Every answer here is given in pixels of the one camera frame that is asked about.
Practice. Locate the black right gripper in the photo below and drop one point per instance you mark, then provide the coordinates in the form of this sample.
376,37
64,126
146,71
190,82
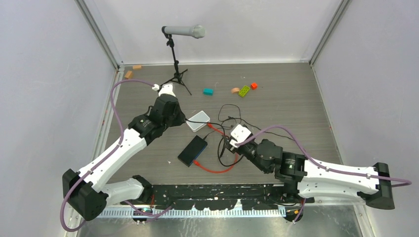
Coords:
233,149

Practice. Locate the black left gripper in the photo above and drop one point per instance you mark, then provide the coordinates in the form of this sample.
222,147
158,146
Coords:
180,120

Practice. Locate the white router box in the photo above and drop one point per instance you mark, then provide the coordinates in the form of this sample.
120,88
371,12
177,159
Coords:
198,121

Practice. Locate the black network switch blue ports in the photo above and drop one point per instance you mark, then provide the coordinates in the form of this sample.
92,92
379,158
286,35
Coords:
192,150

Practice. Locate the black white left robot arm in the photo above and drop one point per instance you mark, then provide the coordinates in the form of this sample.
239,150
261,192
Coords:
88,192

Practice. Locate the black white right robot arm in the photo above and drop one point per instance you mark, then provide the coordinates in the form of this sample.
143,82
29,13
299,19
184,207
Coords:
303,179

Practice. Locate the black microphone tripod stand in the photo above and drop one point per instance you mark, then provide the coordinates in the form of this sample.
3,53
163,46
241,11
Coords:
177,76

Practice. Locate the teal toy block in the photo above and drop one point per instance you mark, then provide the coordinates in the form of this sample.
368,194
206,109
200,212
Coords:
208,91

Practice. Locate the tan wooden block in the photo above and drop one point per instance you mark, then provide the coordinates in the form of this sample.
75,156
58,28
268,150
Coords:
129,75
137,67

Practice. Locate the green lego brick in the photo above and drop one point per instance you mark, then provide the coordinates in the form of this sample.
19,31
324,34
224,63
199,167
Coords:
243,91

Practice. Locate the peach toy block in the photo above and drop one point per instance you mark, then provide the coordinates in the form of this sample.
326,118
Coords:
235,90

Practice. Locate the grey microphone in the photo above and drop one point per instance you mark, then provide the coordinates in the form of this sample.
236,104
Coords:
196,31

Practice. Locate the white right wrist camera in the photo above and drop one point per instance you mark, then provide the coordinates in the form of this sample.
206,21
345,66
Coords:
238,135

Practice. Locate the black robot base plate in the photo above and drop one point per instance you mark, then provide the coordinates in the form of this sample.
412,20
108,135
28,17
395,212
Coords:
217,196

